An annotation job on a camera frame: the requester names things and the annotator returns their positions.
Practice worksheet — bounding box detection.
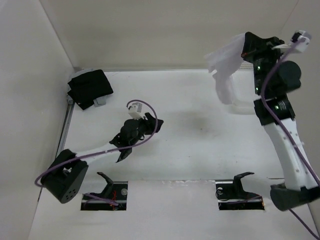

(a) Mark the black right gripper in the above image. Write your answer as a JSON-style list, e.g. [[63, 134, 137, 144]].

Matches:
[[241, 31, 288, 96]]

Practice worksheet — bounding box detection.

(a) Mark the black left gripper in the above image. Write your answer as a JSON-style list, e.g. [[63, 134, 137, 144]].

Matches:
[[128, 111, 161, 147]]

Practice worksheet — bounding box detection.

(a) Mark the white tank top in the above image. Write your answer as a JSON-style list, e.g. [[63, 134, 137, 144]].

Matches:
[[204, 33, 245, 105]]

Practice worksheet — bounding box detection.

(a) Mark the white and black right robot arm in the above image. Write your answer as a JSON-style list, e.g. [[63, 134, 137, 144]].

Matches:
[[241, 30, 320, 211]]

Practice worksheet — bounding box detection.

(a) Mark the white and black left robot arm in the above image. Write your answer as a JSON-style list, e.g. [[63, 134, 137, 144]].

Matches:
[[35, 112, 164, 204]]

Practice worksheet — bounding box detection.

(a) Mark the folded black tank top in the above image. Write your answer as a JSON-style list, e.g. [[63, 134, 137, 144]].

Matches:
[[66, 69, 115, 111]]

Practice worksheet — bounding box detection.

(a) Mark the white plastic basket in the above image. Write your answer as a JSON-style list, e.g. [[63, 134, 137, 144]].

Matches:
[[230, 61, 258, 115]]

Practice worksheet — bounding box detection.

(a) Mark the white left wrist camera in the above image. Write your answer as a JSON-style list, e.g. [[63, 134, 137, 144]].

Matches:
[[127, 102, 144, 120]]

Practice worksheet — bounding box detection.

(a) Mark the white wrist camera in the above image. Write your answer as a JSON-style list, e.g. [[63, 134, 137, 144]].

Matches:
[[127, 102, 144, 120], [289, 30, 312, 54]]

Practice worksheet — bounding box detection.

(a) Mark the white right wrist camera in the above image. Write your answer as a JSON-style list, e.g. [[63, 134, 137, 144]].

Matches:
[[289, 30, 312, 54]]

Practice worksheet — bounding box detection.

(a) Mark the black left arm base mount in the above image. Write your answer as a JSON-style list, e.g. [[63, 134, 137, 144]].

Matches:
[[80, 172, 129, 212]]

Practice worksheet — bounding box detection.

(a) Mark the aluminium left table rail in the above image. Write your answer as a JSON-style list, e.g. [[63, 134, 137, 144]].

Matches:
[[37, 66, 83, 201]]

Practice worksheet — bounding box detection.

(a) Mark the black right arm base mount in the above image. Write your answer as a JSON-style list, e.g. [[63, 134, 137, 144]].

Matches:
[[215, 172, 265, 211]]

